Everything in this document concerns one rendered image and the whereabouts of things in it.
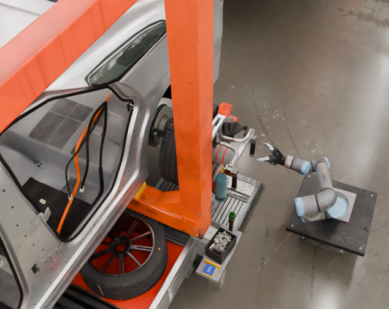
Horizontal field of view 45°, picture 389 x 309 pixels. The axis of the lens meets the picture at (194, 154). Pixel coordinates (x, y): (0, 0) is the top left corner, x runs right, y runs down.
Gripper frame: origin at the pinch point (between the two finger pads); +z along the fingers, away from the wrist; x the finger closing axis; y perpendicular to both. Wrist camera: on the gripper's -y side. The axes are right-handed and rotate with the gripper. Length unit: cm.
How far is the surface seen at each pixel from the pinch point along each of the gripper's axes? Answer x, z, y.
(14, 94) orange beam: -124, 7, -214
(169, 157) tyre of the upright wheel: -42, 49, -27
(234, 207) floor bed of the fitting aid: -21, 17, 74
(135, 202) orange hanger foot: -73, 67, 1
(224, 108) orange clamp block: 5.6, 28.6, -31.7
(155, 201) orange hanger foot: -67, 52, -1
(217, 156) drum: -21.2, 23.6, -10.8
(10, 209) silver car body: -133, 66, -113
